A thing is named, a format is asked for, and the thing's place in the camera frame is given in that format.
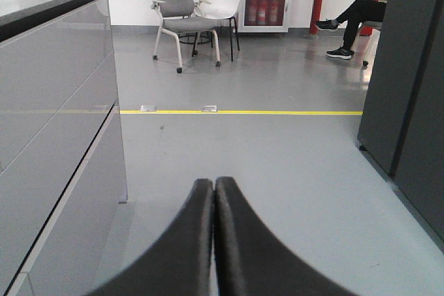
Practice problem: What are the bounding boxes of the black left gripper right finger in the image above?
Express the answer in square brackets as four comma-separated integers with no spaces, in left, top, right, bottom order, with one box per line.
[214,177,352,295]

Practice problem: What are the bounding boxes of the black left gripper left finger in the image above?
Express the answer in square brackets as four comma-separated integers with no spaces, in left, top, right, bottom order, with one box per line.
[89,179,214,295]

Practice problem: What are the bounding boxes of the grey drawer cabinet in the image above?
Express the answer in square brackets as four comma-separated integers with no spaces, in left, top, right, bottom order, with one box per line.
[1,0,127,295]

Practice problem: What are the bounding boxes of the dark tall cabinet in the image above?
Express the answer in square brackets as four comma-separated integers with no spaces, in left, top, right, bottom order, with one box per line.
[357,0,443,238]

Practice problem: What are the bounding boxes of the white plastic chair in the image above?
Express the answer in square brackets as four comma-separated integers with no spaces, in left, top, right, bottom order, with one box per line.
[194,0,241,61]

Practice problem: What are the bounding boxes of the grey office chair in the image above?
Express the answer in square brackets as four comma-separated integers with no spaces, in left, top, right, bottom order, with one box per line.
[151,0,221,73]

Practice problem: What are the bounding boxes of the seated person in black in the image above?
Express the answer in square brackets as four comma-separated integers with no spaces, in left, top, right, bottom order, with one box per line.
[315,0,386,60]

